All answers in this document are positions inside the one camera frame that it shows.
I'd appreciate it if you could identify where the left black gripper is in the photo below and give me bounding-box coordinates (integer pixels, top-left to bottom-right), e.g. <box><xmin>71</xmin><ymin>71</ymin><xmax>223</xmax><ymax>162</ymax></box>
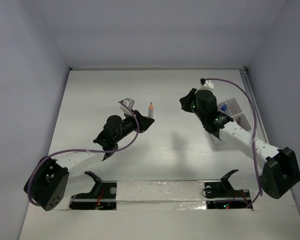
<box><xmin>113</xmin><ymin>109</ymin><xmax>154</xmax><ymax>143</ymax></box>

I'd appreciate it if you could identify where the blue-cap glue tube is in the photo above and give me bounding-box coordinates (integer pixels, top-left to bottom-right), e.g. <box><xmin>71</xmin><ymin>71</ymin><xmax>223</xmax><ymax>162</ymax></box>
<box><xmin>220</xmin><ymin>103</ymin><xmax>228</xmax><ymax>112</ymax></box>

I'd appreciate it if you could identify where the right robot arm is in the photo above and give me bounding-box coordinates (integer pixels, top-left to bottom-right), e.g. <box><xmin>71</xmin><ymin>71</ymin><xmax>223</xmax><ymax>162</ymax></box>
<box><xmin>179</xmin><ymin>88</ymin><xmax>300</xmax><ymax>199</ymax></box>

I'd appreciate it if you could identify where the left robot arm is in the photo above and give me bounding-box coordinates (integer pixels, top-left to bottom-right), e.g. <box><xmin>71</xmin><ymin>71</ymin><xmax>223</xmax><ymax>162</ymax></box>
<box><xmin>23</xmin><ymin>108</ymin><xmax>155</xmax><ymax>212</ymax></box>

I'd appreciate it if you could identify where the white divided organizer box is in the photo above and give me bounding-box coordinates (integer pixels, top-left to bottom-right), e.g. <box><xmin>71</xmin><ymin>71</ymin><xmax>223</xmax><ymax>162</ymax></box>
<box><xmin>217</xmin><ymin>97</ymin><xmax>253</xmax><ymax>133</ymax></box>

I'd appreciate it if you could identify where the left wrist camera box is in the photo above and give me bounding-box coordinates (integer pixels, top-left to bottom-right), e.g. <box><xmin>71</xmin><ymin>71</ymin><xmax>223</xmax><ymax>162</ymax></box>
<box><xmin>118</xmin><ymin>97</ymin><xmax>135</xmax><ymax>118</ymax></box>

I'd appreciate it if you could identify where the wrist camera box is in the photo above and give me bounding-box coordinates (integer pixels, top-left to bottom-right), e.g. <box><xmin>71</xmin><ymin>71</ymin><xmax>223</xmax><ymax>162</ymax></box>
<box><xmin>118</xmin><ymin>97</ymin><xmax>135</xmax><ymax>118</ymax></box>
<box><xmin>200</xmin><ymin>78</ymin><xmax>214</xmax><ymax>91</ymax></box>

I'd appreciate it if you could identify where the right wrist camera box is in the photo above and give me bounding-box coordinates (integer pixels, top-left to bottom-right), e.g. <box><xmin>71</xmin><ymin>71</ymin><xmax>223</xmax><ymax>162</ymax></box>
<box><xmin>200</xmin><ymin>78</ymin><xmax>214</xmax><ymax>91</ymax></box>

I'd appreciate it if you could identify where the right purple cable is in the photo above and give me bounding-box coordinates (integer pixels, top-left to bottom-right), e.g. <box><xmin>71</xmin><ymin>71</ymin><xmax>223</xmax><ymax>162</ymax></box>
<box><xmin>209</xmin><ymin>77</ymin><xmax>263</xmax><ymax>209</ymax></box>

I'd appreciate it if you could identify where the aluminium side rail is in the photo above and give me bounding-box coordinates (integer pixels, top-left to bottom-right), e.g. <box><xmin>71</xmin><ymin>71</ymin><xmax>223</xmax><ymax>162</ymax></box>
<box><xmin>239</xmin><ymin>66</ymin><xmax>280</xmax><ymax>177</ymax></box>

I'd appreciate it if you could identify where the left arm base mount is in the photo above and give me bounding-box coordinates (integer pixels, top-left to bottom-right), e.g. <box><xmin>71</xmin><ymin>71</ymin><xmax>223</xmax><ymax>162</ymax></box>
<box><xmin>68</xmin><ymin>171</ymin><xmax>117</xmax><ymax>211</ymax></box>

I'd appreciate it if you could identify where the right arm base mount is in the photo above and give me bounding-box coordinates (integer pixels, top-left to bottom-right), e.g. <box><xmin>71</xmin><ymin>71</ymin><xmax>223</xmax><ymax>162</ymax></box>
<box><xmin>201</xmin><ymin>169</ymin><xmax>253</xmax><ymax>210</ymax></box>

